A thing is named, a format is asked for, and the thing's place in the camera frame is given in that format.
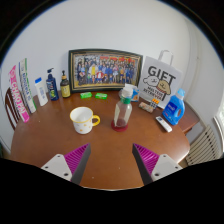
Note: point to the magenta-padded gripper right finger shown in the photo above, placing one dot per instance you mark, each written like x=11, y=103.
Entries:
x=148, y=159

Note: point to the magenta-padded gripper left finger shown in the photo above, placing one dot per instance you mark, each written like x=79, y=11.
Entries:
x=77, y=158

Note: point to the clear green-labelled plastic bottle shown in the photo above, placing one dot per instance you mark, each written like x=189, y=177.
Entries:
x=122, y=111

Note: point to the white remote control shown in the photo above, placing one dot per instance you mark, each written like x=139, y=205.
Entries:
x=164, y=124

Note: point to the floral patterned pouch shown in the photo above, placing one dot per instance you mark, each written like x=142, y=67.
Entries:
x=146, y=107

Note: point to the blue detergent bottle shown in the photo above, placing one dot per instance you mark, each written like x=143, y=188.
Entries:
x=173, y=110

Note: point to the puzzle cube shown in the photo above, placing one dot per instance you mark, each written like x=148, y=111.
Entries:
x=154, y=103

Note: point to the white radiator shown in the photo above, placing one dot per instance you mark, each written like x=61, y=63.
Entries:
x=203, y=146

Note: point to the blue tissue pack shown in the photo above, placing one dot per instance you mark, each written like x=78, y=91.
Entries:
x=135, y=93

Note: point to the amber yellow-labelled pump bottle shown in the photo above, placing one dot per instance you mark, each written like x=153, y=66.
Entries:
x=65, y=88

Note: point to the white bottle with blue cap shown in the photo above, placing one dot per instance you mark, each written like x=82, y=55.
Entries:
x=41, y=94

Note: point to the dark blue pump bottle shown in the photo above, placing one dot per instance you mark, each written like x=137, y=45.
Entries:
x=52, y=88

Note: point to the white printed paper gift bag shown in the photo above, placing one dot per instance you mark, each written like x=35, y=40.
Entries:
x=160, y=81

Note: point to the dark wooden chair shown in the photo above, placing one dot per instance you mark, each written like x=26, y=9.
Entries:
x=10, y=110

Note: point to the white and green tube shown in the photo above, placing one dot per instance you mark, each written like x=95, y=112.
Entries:
x=27, y=86

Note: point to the framed group photo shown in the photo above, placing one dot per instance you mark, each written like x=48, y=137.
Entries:
x=105, y=70

